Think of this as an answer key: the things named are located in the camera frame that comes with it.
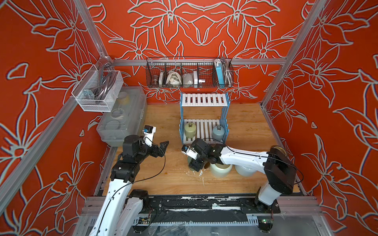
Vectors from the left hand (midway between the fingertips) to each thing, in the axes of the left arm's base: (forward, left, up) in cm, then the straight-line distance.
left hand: (159, 138), depth 73 cm
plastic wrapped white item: (+40, -12, +8) cm, 43 cm away
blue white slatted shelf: (+42, -26, -22) cm, 54 cm away
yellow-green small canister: (+15, -15, -13) cm, 25 cm away
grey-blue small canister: (+14, -33, -13) cm, 38 cm away
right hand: (-4, -16, -16) cm, 23 cm away
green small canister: (-6, -16, -10) cm, 20 cm away
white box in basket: (+38, -17, +10) cm, 43 cm away
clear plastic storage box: (+14, +22, -1) cm, 26 cm away
